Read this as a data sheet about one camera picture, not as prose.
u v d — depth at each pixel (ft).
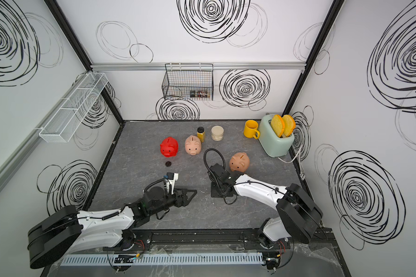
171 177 2.40
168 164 3.25
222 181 2.15
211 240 2.47
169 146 3.13
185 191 2.32
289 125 2.92
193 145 3.16
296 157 3.08
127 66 2.92
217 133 3.47
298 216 1.38
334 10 2.37
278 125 3.00
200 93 2.89
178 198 2.30
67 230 1.38
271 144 3.06
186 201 2.30
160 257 2.32
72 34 2.59
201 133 3.38
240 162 2.91
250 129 3.46
